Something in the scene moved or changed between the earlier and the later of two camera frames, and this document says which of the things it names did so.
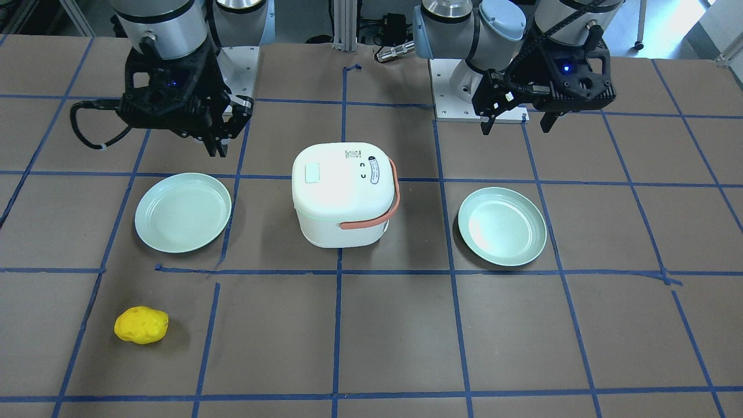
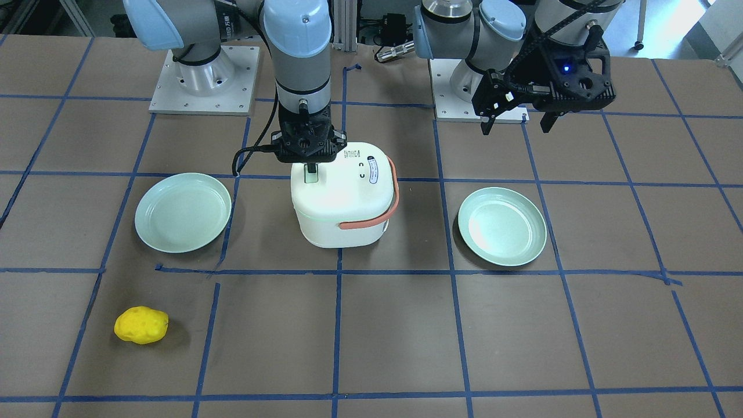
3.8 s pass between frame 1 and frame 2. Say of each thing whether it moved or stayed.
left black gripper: stayed
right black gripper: moved
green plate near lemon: stayed
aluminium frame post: stayed
